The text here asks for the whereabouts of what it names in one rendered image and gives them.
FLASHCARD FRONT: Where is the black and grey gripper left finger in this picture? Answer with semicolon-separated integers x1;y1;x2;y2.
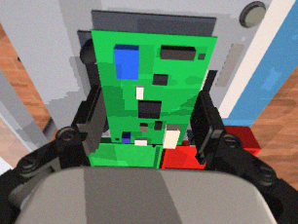
0;85;107;224

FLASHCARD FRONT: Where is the green circuit board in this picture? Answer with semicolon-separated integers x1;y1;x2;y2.
91;29;218;149

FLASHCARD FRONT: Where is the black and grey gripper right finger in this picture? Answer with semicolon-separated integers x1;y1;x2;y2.
190;91;298;224

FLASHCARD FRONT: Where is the green bin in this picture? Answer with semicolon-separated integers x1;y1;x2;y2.
89;137;163;168

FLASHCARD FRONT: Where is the red bin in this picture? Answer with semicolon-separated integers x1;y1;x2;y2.
159;126;261;170

